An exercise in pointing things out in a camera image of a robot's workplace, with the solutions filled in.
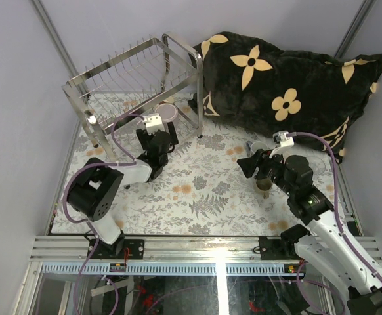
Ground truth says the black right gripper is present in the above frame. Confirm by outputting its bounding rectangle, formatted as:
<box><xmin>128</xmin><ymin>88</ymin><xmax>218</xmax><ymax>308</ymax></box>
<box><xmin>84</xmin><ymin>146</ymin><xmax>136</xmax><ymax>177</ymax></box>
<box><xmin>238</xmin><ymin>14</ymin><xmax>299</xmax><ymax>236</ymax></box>
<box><xmin>236</xmin><ymin>146</ymin><xmax>295</xmax><ymax>197</ymax></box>

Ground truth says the blue textured square mug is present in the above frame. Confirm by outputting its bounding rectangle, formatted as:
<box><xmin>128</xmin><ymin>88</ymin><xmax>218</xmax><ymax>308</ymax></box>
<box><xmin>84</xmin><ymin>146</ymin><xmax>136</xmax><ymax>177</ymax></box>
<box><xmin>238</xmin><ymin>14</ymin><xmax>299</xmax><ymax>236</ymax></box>
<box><xmin>246</xmin><ymin>141</ymin><xmax>269</xmax><ymax>156</ymax></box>

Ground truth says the pink ribbed ceramic mug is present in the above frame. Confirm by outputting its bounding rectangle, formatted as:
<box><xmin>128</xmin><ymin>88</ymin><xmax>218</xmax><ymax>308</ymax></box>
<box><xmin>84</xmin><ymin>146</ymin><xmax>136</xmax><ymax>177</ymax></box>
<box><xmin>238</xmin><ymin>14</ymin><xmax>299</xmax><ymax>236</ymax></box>
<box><xmin>155</xmin><ymin>103</ymin><xmax>179</xmax><ymax>125</ymax></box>

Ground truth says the olive green ceramic mug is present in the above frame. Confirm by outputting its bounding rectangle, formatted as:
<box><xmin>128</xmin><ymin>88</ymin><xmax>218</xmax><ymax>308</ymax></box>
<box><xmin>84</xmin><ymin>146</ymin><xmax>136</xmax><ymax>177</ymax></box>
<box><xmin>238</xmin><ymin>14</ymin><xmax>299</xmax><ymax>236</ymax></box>
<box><xmin>254</xmin><ymin>178</ymin><xmax>273</xmax><ymax>199</ymax></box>

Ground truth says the steel two-tier dish rack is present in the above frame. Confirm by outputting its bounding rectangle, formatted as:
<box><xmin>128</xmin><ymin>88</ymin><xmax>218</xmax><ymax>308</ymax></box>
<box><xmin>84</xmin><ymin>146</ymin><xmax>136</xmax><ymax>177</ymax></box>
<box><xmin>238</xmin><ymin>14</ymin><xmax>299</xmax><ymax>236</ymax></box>
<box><xmin>62</xmin><ymin>32</ymin><xmax>203</xmax><ymax>161</ymax></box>

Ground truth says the clear faceted drinking glass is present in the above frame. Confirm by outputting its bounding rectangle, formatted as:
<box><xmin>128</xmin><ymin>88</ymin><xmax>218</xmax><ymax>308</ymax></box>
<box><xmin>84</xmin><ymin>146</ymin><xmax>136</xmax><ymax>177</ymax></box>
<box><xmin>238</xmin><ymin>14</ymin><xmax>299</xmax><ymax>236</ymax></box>
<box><xmin>307</xmin><ymin>156</ymin><xmax>326</xmax><ymax>175</ymax></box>

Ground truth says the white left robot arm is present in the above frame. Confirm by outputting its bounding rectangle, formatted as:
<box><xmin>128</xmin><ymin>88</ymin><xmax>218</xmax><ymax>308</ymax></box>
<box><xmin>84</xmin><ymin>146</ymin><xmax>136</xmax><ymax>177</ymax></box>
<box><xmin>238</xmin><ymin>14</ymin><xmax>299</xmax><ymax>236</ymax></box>
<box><xmin>62</xmin><ymin>122</ymin><xmax>179</xmax><ymax>259</ymax></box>

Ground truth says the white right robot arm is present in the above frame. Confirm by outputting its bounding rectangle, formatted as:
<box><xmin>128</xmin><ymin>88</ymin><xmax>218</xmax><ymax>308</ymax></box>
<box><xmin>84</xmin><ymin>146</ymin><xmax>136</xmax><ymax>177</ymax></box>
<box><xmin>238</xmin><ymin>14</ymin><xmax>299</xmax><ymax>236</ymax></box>
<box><xmin>237</xmin><ymin>150</ymin><xmax>382</xmax><ymax>314</ymax></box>

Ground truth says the floral patterned table mat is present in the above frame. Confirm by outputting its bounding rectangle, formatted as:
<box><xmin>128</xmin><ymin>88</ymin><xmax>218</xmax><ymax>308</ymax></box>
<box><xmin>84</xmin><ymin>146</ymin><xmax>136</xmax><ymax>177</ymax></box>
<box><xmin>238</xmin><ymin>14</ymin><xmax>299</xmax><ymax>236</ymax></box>
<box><xmin>49</xmin><ymin>93</ymin><xmax>352</xmax><ymax>236</ymax></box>

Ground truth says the black floral plush pillow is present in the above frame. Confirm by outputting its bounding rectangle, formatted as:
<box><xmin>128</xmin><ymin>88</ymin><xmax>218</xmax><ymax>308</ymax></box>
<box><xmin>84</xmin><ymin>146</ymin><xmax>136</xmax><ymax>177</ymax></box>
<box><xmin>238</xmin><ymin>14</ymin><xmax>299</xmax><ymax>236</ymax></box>
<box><xmin>196</xmin><ymin>31</ymin><xmax>382</xmax><ymax>162</ymax></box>

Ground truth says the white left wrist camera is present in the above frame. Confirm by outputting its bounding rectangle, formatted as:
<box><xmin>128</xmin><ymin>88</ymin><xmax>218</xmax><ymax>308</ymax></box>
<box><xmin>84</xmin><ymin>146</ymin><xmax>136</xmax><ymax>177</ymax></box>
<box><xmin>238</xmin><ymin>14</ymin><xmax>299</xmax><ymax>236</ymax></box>
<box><xmin>143</xmin><ymin>113</ymin><xmax>165</xmax><ymax>135</ymax></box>

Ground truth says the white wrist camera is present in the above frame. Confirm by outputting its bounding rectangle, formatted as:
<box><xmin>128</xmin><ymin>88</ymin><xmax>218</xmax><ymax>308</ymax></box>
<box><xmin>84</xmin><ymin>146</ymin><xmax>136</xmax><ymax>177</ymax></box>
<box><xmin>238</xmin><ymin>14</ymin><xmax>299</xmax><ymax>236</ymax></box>
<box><xmin>143</xmin><ymin>113</ymin><xmax>165</xmax><ymax>135</ymax></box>
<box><xmin>270</xmin><ymin>131</ymin><xmax>294</xmax><ymax>158</ymax></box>

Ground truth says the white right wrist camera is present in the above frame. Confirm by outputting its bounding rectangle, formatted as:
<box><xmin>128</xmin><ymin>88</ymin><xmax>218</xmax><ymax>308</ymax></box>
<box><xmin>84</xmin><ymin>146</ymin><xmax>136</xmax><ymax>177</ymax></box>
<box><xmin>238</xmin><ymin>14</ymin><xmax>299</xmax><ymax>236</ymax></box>
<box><xmin>270</xmin><ymin>131</ymin><xmax>294</xmax><ymax>158</ymax></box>

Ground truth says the aluminium front rail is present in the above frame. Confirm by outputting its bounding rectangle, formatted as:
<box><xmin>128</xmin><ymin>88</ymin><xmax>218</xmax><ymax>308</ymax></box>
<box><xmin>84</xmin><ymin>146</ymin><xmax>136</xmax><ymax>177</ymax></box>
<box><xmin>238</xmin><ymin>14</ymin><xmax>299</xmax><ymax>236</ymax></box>
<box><xmin>30</xmin><ymin>235</ymin><xmax>299</xmax><ymax>276</ymax></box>

